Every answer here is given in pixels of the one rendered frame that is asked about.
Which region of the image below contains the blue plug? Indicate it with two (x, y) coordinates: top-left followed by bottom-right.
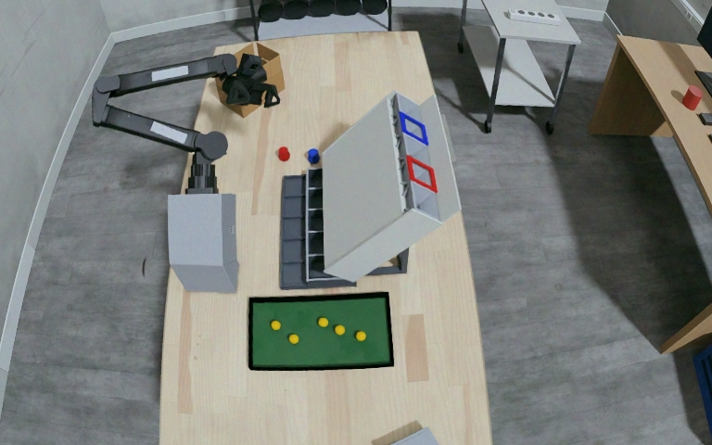
(308, 148), (320, 164)

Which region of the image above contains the red square frame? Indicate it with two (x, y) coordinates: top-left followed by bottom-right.
(406, 155), (438, 193)

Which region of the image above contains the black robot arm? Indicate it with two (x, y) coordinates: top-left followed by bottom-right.
(92, 54), (267, 195)

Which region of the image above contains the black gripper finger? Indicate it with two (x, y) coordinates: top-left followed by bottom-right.
(227, 81), (251, 106)
(263, 85), (281, 108)

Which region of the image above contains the brown cardboard box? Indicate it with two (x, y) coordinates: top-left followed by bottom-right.
(215, 42), (286, 119)

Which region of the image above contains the red plug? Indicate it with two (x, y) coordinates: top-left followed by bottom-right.
(278, 146), (290, 161)

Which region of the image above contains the blue square band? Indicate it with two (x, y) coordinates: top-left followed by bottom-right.
(400, 111), (428, 146)

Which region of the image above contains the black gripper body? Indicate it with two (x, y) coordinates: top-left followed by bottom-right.
(237, 81), (270, 106)

